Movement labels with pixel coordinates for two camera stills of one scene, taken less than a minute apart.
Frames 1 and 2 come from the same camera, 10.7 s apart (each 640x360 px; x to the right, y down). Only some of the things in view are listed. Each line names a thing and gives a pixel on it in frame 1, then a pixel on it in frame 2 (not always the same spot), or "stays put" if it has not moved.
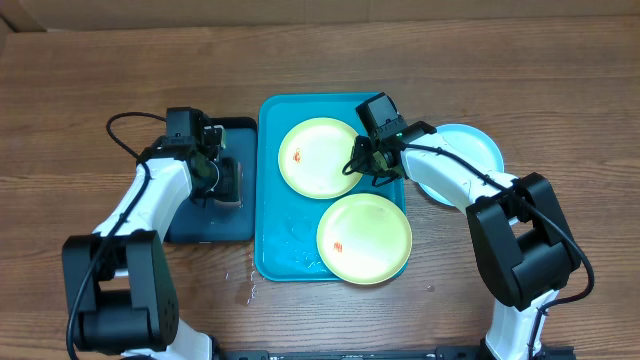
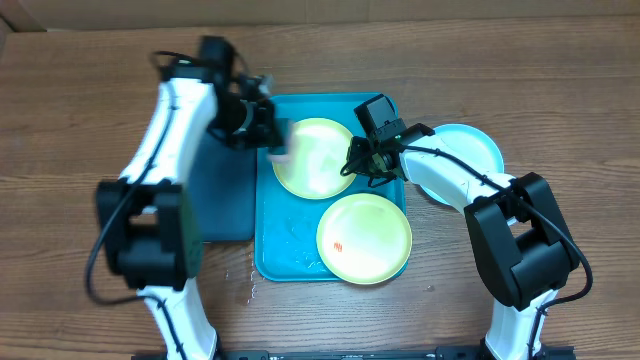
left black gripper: (229, 184) to (264, 135)
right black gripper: (364, 160) stays put
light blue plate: (474, 144) stays put
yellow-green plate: (312, 156) stays put
